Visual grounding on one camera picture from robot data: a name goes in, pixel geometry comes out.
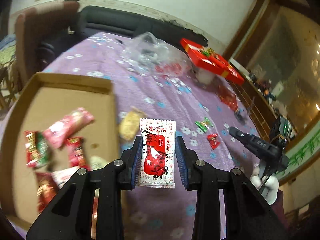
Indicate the yellow biscuit clear pack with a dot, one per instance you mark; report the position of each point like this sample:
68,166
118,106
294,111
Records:
129,125

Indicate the red brown foil snack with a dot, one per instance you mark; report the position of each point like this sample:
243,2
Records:
76,155

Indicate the red foil bag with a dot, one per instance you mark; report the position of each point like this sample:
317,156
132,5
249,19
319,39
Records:
227,97

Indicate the black leather sofa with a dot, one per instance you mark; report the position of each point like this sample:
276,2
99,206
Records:
92,20

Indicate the red cartoon face snack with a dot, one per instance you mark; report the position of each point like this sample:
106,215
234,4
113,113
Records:
37,149

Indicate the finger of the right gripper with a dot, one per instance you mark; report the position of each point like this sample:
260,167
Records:
239,135

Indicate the brown armchair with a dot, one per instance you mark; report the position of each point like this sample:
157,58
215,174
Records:
34,24

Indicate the white gloved right hand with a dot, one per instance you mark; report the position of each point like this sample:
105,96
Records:
270,185

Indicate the sweet green white candy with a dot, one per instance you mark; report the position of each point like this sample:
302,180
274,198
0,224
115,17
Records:
96,163

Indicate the clothes pile on chair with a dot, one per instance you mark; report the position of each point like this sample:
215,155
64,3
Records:
8,51

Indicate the cardboard tray box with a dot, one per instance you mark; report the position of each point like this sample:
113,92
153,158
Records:
46,99

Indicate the white red snack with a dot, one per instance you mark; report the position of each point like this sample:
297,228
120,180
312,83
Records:
62,176
158,152

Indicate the dark brown foil snack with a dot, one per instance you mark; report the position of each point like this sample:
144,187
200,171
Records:
46,191

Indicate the small red candy packet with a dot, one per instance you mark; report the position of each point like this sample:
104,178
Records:
213,141

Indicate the purple floral tablecloth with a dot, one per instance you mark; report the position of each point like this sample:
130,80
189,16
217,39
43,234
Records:
181,99

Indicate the green ended pastry pack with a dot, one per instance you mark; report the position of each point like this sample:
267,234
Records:
204,125

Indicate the red gift box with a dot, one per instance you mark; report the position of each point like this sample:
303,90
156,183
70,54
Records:
206,58

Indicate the pink snack packet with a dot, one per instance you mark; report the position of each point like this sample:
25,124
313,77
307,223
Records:
59,131

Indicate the black device green light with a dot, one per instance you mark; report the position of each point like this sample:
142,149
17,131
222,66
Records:
280,132

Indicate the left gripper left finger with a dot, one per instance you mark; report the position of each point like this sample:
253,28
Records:
69,214

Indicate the white cylindrical container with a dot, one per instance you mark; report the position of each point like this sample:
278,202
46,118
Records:
204,77

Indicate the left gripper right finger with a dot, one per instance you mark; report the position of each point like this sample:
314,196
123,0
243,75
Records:
248,215

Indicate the clear plastic bag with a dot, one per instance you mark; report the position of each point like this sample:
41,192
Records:
152,56

